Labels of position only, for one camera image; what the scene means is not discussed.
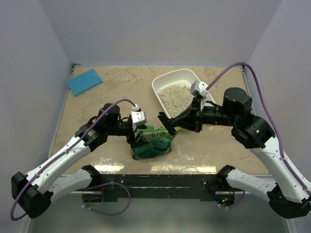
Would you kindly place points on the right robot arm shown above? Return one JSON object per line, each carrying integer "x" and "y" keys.
{"x": 285, "y": 195}

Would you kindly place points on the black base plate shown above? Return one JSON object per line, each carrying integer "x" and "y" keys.
{"x": 112, "y": 187}

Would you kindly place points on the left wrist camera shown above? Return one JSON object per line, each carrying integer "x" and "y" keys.
{"x": 138, "y": 119}

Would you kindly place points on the black bag clip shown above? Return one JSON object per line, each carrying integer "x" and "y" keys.
{"x": 166, "y": 123}

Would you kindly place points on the grey cat litter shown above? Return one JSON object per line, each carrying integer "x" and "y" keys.
{"x": 175, "y": 98}

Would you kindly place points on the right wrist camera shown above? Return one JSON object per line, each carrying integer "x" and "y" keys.
{"x": 199, "y": 90}

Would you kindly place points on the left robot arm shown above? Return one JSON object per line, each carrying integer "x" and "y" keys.
{"x": 36, "y": 190}

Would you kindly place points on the green litter bag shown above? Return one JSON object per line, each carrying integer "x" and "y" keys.
{"x": 156, "y": 142}

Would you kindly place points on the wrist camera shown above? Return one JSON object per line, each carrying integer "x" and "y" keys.
{"x": 199, "y": 90}
{"x": 138, "y": 119}

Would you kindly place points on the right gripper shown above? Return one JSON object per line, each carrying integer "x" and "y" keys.
{"x": 192, "y": 118}

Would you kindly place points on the white litter box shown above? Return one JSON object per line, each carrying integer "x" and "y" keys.
{"x": 184, "y": 75}

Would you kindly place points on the blue studded plate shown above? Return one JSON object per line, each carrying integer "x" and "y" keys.
{"x": 84, "y": 82}

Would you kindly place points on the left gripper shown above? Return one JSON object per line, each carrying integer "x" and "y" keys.
{"x": 134, "y": 141}

